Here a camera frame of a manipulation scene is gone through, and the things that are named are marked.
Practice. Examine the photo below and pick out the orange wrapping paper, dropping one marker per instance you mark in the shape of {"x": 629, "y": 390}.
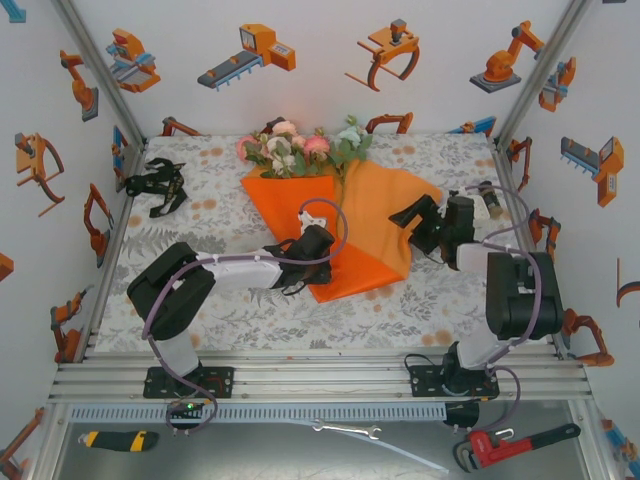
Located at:
{"x": 280, "y": 200}

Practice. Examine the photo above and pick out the artificial flower bouquet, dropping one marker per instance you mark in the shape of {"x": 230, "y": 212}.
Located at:
{"x": 277, "y": 147}

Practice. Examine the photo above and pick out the black ribbon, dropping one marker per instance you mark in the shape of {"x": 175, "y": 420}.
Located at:
{"x": 160, "y": 187}

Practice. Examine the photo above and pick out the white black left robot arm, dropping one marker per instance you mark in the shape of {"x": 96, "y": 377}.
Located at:
{"x": 240, "y": 270}

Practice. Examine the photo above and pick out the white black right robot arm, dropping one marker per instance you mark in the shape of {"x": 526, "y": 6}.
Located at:
{"x": 520, "y": 300}

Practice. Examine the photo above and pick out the floral print tablecloth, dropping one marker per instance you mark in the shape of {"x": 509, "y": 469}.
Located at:
{"x": 350, "y": 325}

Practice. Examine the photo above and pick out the small brown jar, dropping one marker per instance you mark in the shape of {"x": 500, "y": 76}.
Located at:
{"x": 491, "y": 200}

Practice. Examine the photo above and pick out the silver open-end wrench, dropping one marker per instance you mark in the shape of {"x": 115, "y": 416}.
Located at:
{"x": 345, "y": 429}

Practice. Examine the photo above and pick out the black controller box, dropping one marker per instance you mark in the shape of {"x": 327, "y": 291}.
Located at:
{"x": 462, "y": 415}

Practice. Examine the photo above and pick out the black controller board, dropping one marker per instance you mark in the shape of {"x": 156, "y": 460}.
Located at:
{"x": 187, "y": 407}

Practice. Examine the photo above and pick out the pale plastic strip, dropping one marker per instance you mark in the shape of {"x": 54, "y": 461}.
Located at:
{"x": 410, "y": 455}

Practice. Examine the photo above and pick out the red pipe wrench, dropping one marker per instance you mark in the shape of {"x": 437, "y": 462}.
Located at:
{"x": 500, "y": 446}

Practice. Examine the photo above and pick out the yellow black utility knife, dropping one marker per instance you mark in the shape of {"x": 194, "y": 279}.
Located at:
{"x": 120, "y": 441}

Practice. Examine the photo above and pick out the aluminium table edge rail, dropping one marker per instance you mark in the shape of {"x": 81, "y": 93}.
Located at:
{"x": 320, "y": 380}

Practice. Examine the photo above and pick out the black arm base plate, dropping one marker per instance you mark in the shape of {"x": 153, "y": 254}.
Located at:
{"x": 425, "y": 382}
{"x": 220, "y": 382}

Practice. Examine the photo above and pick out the aluminium frame post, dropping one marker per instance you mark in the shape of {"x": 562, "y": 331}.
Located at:
{"x": 545, "y": 65}
{"x": 100, "y": 70}

